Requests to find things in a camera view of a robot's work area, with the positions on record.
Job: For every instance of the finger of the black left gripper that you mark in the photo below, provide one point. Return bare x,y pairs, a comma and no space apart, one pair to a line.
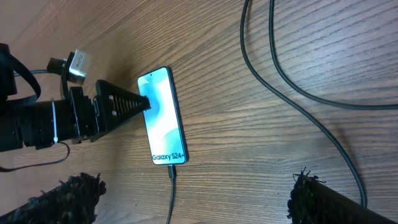
114,107

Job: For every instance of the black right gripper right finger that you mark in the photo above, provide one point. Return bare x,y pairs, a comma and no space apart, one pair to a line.
311,202

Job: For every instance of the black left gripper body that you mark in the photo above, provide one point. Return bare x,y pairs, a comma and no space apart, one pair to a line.
83,115

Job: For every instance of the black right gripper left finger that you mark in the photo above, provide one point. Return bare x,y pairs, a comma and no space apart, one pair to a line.
73,201

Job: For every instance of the blue smartphone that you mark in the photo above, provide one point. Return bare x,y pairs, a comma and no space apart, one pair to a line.
163,120

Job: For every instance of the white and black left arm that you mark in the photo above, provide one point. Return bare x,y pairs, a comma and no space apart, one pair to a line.
26,121

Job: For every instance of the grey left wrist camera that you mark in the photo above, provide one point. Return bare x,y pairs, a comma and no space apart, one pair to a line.
79,67

